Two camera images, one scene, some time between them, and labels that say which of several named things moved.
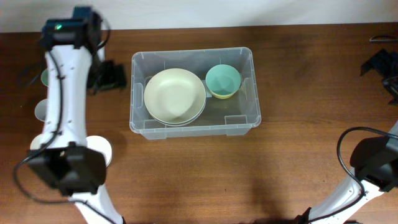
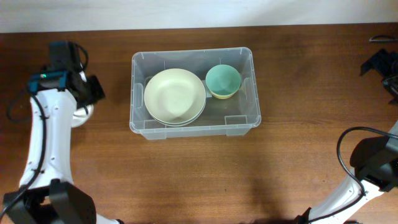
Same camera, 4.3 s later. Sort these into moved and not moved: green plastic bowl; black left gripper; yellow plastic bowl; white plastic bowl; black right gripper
Moved: black left gripper; white plastic bowl
Not moved: black right gripper; green plastic bowl; yellow plastic bowl
